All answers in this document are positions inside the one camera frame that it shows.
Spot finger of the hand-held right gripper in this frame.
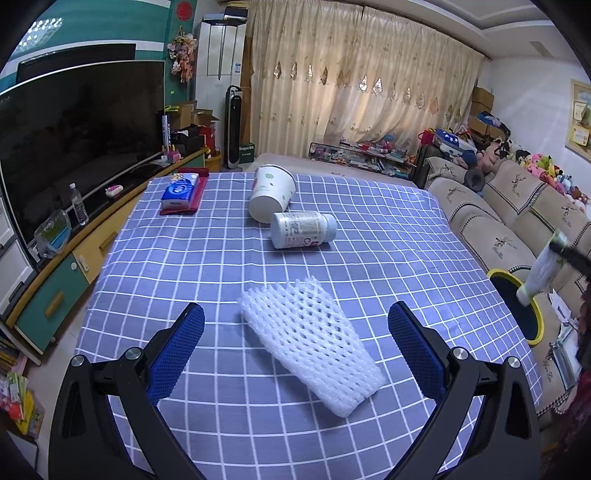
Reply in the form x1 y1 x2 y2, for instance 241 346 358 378
549 242 591 272

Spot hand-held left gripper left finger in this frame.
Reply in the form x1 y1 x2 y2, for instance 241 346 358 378
48 302 206 480

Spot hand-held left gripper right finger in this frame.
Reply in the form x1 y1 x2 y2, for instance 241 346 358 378
388 301 541 480

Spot white green carton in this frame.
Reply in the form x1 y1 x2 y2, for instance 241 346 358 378
517 229 570 306

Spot black bin with yellow rim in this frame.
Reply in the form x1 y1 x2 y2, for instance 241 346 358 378
487 269 546 348

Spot white foam net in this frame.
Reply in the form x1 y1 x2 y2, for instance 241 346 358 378
239 276 386 418

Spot beige sofa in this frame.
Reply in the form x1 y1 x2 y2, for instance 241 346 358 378
422 154 591 416

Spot white papers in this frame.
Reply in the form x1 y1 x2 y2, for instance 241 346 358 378
549 288 583 388

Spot pile of plush toys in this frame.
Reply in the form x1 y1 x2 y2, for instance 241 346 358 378
462 134 591 205

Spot blue checked tablecloth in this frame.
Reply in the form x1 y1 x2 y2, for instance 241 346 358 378
76 172 543 480

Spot framed flower painting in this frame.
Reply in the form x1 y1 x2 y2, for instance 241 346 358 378
566 78 591 149

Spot blue tissue pack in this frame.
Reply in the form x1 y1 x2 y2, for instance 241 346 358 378
161 180 198 209

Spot pile of colourful packets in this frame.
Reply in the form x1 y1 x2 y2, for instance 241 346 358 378
0 367 47 440

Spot blue white star bag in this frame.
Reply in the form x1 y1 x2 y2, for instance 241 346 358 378
434 129 477 156

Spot stack of cardboard boxes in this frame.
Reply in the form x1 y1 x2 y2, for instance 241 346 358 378
468 87 496 139

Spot red pouch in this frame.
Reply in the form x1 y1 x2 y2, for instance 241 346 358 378
159 167 211 216

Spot white plastic bottle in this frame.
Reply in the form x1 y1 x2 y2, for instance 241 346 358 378
270 211 338 250

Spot clear water bottle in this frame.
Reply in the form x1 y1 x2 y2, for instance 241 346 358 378
68 183 89 226

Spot white paper cup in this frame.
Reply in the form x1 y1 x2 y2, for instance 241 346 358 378
248 165 296 223

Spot cluttered low glass table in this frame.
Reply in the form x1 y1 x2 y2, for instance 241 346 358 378
308 137 417 179

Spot black tower fan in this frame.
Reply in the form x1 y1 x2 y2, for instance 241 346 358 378
225 85 245 169

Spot open cardboard box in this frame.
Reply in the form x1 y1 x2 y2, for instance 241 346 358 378
173 100 221 134

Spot black television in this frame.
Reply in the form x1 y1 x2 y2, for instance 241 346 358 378
0 60 166 245

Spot beige curtain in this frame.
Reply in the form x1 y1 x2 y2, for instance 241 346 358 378
245 0 485 160

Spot hanging flower decoration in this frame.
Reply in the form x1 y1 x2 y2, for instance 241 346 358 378
167 28 199 84

